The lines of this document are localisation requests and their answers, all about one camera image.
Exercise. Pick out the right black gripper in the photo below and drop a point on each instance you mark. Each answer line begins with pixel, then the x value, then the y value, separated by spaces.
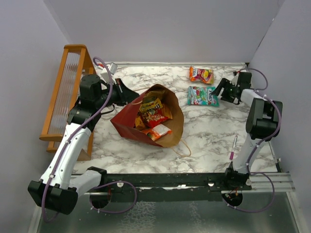
pixel 225 84

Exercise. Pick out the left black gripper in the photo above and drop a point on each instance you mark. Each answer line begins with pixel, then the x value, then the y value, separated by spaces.
pixel 127 94

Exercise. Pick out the colourful Fox's fruits bag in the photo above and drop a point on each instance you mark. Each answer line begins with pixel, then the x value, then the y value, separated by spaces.
pixel 201 75

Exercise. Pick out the green Fox's candy bag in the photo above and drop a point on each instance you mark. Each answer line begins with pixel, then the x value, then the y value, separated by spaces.
pixel 202 96

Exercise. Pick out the gold crispy snack bag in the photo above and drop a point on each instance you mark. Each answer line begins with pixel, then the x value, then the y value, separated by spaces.
pixel 153 95

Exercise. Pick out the yellow M&M's bag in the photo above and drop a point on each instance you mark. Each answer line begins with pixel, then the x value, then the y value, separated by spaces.
pixel 154 103

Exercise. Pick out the red brown paper bag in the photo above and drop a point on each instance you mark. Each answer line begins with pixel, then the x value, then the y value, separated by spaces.
pixel 129 124

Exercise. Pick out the red snack packet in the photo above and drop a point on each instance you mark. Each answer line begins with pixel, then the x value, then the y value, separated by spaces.
pixel 153 117

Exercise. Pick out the orange white snack packet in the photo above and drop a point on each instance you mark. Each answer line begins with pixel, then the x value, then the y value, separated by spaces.
pixel 157 132

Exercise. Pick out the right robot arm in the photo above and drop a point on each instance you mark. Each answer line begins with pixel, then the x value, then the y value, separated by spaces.
pixel 263 123

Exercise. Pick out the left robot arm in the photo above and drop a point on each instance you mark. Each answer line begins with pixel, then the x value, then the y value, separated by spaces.
pixel 55 190

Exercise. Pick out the wooden rack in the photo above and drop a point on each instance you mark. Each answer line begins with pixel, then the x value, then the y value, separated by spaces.
pixel 75 63

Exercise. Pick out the pink marker pen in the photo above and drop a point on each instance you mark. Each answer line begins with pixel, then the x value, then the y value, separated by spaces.
pixel 233 147

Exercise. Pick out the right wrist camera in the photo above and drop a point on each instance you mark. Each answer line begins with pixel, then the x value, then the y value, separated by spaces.
pixel 235 78

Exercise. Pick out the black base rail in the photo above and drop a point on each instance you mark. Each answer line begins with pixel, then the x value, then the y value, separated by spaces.
pixel 164 187

